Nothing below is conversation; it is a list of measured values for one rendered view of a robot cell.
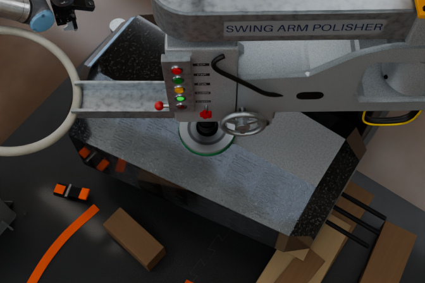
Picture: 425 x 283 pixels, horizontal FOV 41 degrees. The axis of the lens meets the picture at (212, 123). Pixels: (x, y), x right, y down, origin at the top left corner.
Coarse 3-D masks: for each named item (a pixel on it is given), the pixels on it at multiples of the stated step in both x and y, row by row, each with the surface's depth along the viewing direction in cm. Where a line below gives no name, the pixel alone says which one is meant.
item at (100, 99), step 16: (96, 96) 198; (112, 96) 198; (128, 96) 198; (144, 96) 198; (160, 96) 198; (80, 112) 191; (96, 112) 191; (112, 112) 191; (128, 112) 191; (144, 112) 191; (160, 112) 191; (256, 112) 191
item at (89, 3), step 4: (76, 0) 225; (80, 0) 227; (84, 0) 228; (88, 0) 228; (92, 0) 230; (72, 4) 223; (76, 4) 224; (80, 4) 225; (84, 4) 227; (88, 4) 228; (92, 4) 228; (68, 8) 224; (72, 8) 225; (76, 8) 225; (80, 8) 226; (84, 8) 227; (88, 8) 228; (92, 8) 228
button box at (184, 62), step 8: (168, 56) 153; (176, 56) 153; (184, 56) 153; (168, 64) 153; (176, 64) 153; (184, 64) 153; (168, 72) 157; (184, 72) 157; (168, 80) 160; (184, 80) 161; (192, 80) 163; (168, 88) 164; (192, 88) 165; (168, 96) 168; (192, 96) 168; (168, 104) 173; (176, 104) 173; (192, 104) 173
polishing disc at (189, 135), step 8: (184, 128) 214; (192, 128) 214; (232, 128) 213; (184, 136) 212; (192, 136) 212; (200, 136) 212; (216, 136) 212; (224, 136) 212; (232, 136) 212; (192, 144) 211; (200, 144) 211; (208, 144) 211; (216, 144) 211; (224, 144) 210; (200, 152) 210; (208, 152) 209; (216, 152) 210
